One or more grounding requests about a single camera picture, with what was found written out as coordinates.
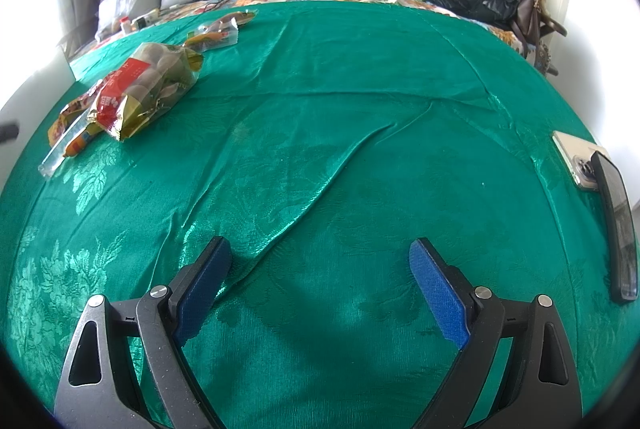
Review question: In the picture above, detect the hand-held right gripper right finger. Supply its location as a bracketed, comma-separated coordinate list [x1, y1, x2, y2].
[409, 237, 586, 429]

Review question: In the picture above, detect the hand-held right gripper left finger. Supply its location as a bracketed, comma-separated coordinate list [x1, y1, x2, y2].
[54, 236, 233, 429]

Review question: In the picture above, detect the corn sausage packet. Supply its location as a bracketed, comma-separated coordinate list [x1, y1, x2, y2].
[39, 109, 108, 180]

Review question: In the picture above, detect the yellow snack packet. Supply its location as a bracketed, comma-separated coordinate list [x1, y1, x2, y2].
[47, 82, 103, 147]

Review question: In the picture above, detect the red label snack packet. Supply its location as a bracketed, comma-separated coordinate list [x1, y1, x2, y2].
[87, 42, 205, 142]

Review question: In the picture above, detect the small clear snack packet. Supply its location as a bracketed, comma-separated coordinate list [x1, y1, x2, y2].
[187, 16, 240, 52]

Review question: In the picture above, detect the green-edged chicken snack packet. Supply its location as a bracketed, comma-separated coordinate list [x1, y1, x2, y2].
[220, 10, 258, 28]

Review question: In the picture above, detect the clear plastic bag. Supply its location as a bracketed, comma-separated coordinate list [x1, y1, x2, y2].
[96, 0, 138, 40]

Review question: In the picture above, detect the green satin bed cloth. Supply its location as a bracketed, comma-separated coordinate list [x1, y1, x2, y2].
[0, 2, 640, 429]

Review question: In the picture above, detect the black smartphone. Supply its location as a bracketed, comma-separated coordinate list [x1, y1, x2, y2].
[590, 150, 640, 302]

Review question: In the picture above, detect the gold smartphone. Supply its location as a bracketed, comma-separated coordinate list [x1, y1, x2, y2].
[551, 130, 612, 192]

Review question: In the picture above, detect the dark chair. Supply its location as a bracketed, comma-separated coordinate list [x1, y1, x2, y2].
[530, 16, 569, 75]

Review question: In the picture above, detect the brown bag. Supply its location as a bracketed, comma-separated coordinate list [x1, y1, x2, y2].
[510, 0, 547, 45]

